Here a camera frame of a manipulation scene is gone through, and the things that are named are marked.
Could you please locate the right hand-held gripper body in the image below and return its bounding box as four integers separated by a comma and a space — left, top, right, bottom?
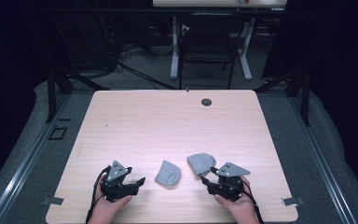
207, 161, 252, 203

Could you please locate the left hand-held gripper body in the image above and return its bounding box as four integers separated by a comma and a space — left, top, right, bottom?
100, 160, 138, 203

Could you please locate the grey ankle sock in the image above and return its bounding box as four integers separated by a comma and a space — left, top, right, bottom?
154, 160, 182, 188
186, 152, 217, 178

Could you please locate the person's left hand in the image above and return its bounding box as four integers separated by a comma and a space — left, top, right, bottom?
88, 174, 133, 224

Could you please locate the person's right hand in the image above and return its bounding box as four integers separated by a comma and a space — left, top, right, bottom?
213, 175, 261, 224

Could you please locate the black metal stand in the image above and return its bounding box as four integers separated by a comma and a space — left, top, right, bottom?
255, 65, 311, 127
45, 63, 110, 124

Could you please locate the black chair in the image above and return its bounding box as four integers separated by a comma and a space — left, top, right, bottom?
177, 13, 244, 91

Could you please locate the black horizontal bar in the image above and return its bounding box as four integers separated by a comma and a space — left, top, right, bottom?
36, 7, 287, 16

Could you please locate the white desk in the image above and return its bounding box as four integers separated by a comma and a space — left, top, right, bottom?
152, 0, 289, 82

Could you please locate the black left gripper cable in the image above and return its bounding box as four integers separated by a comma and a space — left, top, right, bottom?
85, 165, 112, 224

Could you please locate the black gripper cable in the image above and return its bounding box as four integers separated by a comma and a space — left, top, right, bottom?
85, 165, 112, 224
241, 179, 266, 224

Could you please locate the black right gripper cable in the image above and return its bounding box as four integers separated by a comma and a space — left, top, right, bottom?
241, 179, 266, 224

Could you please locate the grey metal table bracket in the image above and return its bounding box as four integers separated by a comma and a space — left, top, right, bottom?
41, 196, 65, 206
281, 196, 306, 207

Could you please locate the aluminium floor rail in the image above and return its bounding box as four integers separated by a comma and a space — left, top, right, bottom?
0, 92, 73, 224
287, 92, 358, 224

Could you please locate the black floor cable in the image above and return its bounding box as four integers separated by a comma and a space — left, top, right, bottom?
115, 61, 179, 91

